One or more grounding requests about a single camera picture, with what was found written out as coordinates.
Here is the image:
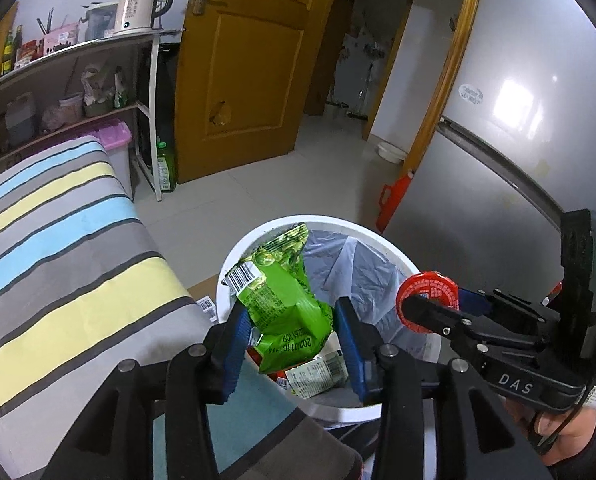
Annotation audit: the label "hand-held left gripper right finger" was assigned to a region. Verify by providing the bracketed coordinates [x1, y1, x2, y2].
[334, 296, 553, 480]

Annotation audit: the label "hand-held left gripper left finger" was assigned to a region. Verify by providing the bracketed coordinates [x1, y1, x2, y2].
[43, 305, 253, 480]

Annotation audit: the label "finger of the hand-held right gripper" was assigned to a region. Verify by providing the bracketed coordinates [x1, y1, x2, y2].
[455, 285, 563, 328]
[405, 292, 488, 361]

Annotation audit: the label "red round foil lid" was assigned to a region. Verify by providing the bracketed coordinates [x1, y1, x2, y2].
[395, 270, 461, 334]

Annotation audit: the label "green snack packet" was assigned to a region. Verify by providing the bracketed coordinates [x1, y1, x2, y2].
[225, 224, 335, 375]

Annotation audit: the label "white round bin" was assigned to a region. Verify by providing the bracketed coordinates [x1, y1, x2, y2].
[216, 215, 441, 424]

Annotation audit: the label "person's right hand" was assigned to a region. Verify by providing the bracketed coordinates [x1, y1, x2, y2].
[508, 395, 596, 469]

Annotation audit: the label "pale snack packet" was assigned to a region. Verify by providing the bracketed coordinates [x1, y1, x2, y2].
[284, 352, 350, 400]

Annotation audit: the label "barcode paper scrap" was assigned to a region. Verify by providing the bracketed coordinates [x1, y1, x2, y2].
[196, 296, 219, 324]

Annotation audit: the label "translucent grey bin liner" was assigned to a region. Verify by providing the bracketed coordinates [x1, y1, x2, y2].
[303, 230, 429, 361]

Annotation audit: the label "red plastic jerrycan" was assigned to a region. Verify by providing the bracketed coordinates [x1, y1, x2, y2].
[375, 170, 417, 234]

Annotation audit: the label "silver refrigerator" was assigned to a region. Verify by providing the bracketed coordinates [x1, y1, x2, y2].
[380, 0, 596, 322]

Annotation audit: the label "white basin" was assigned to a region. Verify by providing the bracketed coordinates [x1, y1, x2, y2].
[376, 142, 408, 164]

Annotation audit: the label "striped bed sheet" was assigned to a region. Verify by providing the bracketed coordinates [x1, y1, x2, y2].
[0, 135, 365, 480]

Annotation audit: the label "green plastic bottle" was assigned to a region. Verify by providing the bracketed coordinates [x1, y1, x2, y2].
[155, 136, 179, 194]

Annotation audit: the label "storage box with pink lid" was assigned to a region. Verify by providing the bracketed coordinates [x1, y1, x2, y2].
[84, 118, 133, 202]

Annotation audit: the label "metal kitchen shelf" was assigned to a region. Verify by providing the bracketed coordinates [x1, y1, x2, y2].
[0, 26, 187, 203]

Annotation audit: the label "yellow wooden door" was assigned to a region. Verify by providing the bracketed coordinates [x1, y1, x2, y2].
[175, 0, 347, 185]

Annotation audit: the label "crumpled bags on shelf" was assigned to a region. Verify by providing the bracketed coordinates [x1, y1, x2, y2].
[80, 62, 129, 119]

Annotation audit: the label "grey plastic jug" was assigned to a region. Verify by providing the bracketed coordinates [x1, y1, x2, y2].
[5, 92, 38, 147]

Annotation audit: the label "clear plastic pitcher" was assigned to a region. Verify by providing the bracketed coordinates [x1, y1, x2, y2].
[80, 2, 119, 42]

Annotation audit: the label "pink patterned box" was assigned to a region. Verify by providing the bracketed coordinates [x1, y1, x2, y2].
[42, 22, 81, 57]

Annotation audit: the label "white electric kettle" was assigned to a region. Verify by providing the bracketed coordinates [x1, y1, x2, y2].
[115, 0, 177, 37]

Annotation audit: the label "red seasoning packet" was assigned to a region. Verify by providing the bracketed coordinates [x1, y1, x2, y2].
[15, 40, 44, 66]

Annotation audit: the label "dark sauce bottles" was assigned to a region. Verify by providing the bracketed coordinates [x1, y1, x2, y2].
[0, 25, 24, 74]

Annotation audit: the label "wooden door frame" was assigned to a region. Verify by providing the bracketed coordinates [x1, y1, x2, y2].
[362, 0, 487, 172]

